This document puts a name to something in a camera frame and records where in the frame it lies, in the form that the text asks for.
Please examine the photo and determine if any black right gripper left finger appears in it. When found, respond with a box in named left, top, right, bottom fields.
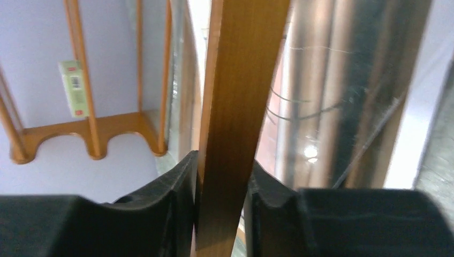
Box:
left=1, top=150, right=198, bottom=256

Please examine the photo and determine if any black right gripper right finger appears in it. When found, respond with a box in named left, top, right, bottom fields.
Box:
left=245, top=163, right=453, bottom=256

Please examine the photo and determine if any wooden picture frame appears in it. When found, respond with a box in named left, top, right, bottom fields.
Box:
left=177, top=0, right=434, bottom=257

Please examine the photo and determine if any glossy plant photo print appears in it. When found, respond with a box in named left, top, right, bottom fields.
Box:
left=256, top=1, right=453, bottom=190

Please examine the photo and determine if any orange wooden shelf rack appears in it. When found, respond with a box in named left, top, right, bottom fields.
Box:
left=1, top=1, right=172, bottom=164

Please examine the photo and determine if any small white cardboard box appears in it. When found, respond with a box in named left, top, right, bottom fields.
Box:
left=58, top=60, right=89, bottom=118

